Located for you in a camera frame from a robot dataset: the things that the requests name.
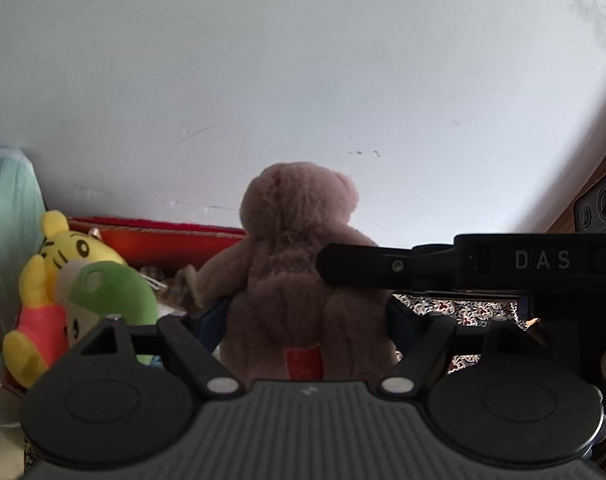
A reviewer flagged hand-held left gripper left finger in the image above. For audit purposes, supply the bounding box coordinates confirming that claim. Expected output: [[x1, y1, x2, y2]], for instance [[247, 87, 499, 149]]
[[75, 296, 246, 401]]

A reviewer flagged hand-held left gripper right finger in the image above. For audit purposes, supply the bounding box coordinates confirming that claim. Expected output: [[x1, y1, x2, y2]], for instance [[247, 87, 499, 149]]
[[380, 296, 541, 398]]

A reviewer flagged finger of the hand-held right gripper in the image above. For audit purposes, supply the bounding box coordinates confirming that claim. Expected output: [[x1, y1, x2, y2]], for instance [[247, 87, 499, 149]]
[[316, 243, 458, 292]]

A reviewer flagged pink plush bear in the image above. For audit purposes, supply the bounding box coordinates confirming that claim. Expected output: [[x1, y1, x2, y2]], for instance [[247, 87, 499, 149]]
[[195, 161, 398, 383]]

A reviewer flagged red container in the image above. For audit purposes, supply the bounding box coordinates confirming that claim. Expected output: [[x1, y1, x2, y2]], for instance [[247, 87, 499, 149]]
[[65, 216, 248, 281]]

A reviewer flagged green plush toy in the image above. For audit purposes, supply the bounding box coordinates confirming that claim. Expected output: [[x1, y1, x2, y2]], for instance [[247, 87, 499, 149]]
[[65, 261, 160, 366]]

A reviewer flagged tan plush toy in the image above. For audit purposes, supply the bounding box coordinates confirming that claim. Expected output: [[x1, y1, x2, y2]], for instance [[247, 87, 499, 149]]
[[158, 265, 204, 311]]

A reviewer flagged floral patterned bed sheet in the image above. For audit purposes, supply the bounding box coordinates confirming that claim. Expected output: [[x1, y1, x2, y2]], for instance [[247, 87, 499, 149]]
[[398, 294, 528, 376]]

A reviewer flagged yellow plush tiger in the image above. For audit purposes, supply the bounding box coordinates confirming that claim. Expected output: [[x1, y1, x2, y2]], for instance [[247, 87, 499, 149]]
[[3, 210, 128, 390]]

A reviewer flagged light green cloth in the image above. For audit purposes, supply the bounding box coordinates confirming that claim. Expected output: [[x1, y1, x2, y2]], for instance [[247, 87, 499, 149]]
[[0, 148, 48, 311]]

